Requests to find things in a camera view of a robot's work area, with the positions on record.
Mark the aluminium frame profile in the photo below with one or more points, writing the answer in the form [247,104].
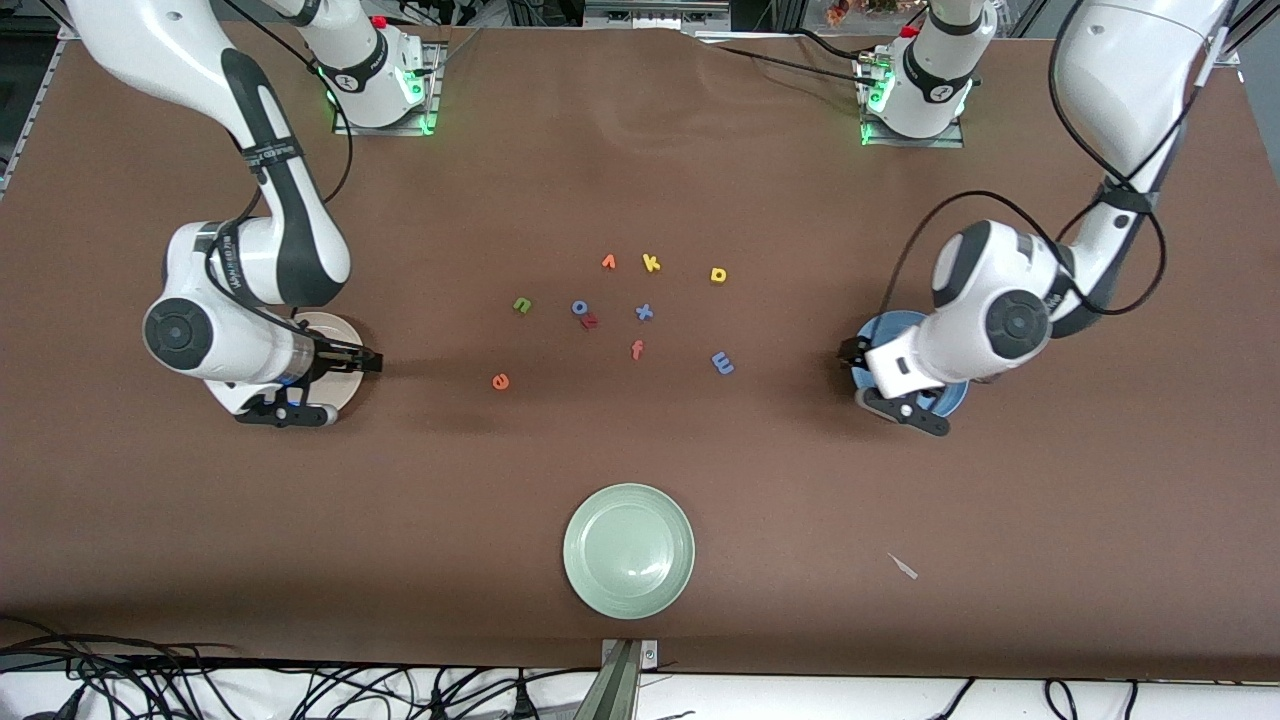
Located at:
[1228,57]

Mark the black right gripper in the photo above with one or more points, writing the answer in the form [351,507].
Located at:
[332,357]

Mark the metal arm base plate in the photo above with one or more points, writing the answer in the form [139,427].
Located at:
[920,143]
[385,131]

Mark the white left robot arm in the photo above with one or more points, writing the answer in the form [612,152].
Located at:
[1130,80]

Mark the small white paper scrap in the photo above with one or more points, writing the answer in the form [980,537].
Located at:
[903,566]

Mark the orange letter e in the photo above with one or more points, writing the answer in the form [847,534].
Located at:
[500,381]

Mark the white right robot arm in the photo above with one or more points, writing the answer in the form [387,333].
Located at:
[200,60]

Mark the blue letter m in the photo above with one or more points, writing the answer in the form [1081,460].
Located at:
[722,363]

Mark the yellow letter k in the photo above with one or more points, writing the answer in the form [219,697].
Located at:
[650,263]

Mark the blue round plate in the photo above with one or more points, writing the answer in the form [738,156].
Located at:
[895,322]

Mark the metal table edge bracket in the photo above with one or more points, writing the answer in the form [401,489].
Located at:
[628,655]

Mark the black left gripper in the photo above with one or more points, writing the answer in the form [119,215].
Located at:
[854,352]

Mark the blue letter x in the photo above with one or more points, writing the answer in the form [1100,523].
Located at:
[644,312]

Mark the grey metal box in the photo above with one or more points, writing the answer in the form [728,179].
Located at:
[655,14]

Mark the aluminium table side rail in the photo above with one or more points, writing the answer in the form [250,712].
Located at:
[66,32]

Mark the beige round plate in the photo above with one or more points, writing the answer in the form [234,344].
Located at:
[335,325]

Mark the green round plate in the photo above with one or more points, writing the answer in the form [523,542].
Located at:
[628,552]

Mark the brown table cover sheet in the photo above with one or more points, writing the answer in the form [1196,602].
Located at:
[400,500]

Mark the dried flower bunch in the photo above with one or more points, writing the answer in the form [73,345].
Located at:
[860,10]

